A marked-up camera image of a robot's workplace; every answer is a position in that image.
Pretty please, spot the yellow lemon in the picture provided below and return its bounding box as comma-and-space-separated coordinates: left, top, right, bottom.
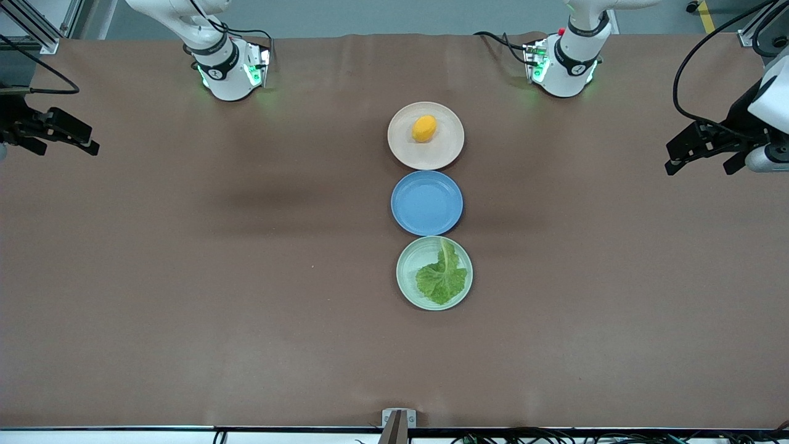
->
411, 115, 438, 144

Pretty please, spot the green lettuce leaf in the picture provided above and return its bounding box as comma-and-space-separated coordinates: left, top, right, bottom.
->
415, 239, 469, 305

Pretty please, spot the brown table cover mat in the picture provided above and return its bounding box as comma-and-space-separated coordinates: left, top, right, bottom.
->
0, 32, 789, 429

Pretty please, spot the beige plate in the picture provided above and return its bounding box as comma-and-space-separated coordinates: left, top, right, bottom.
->
387, 101, 465, 171

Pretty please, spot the blue plate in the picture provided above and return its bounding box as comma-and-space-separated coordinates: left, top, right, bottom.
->
391, 170, 464, 237

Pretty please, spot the pale green plate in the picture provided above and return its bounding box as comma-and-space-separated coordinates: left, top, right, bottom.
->
396, 236, 474, 311

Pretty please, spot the aluminium frame profile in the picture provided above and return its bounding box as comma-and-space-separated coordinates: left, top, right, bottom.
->
737, 0, 789, 47
0, 0, 84, 55

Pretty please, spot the black right arm base cable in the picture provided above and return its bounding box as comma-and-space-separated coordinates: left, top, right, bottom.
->
188, 0, 275, 62

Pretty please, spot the black arm base cable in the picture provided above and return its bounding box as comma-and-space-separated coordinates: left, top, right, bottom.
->
188, 0, 275, 62
473, 31, 532, 65

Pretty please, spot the black left arm base cable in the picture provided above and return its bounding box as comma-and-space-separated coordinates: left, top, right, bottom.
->
473, 31, 532, 65

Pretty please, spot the white table edge rail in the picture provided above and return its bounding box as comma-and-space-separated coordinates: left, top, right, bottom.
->
0, 427, 789, 444

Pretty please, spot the black cable bundle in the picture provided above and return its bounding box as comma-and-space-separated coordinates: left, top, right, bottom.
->
450, 424, 789, 444

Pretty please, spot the silver camera mount bracket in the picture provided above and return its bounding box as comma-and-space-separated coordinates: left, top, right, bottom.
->
378, 408, 417, 444

